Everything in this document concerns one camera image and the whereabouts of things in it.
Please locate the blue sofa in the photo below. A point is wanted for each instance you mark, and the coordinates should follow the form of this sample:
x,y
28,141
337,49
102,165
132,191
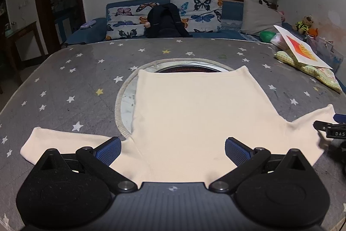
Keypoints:
x,y
89,34

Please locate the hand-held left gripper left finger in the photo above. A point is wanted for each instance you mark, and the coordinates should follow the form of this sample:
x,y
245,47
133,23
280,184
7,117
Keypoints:
x,y
109,152

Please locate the clear plastic storage box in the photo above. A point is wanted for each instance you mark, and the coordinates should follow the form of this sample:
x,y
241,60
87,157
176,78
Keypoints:
x,y
327,53

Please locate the brown teddy bear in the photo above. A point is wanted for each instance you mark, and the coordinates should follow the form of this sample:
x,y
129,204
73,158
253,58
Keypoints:
x,y
305,24

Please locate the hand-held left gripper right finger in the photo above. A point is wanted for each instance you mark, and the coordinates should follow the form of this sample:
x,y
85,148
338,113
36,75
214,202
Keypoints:
x,y
237,152

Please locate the white paper with orange print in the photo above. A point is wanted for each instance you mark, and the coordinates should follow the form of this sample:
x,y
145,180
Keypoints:
x,y
302,49

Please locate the grey star-print tablecloth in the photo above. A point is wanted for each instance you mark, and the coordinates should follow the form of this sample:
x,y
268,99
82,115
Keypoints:
x,y
67,71

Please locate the green ball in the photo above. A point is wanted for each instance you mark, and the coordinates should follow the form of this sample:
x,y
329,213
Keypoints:
x,y
267,36

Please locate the yellow-green floral cushion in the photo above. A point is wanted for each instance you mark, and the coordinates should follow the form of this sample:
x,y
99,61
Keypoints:
x,y
324,76

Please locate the black backpack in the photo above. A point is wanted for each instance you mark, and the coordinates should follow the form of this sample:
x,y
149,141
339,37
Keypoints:
x,y
165,20

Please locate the butterfly print pillow left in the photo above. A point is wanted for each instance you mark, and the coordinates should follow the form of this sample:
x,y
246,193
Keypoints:
x,y
200,6

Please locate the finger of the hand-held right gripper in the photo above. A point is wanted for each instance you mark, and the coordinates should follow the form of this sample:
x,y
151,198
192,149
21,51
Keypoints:
x,y
341,118
321,125

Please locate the dark wooden side table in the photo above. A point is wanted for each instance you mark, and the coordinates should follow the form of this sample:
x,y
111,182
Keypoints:
x,y
27,28

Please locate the grey plush pillow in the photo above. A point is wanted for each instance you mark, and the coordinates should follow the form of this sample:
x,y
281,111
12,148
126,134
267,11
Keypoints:
x,y
256,17

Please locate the dark wooden door frame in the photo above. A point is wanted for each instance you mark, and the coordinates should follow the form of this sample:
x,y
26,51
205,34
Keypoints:
x,y
40,3

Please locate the white plastic bag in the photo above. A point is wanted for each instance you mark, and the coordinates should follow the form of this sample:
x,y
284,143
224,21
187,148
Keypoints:
x,y
278,43

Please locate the cream long-sleeve shirt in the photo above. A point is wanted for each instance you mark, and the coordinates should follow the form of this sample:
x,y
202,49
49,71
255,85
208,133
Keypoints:
x,y
189,112

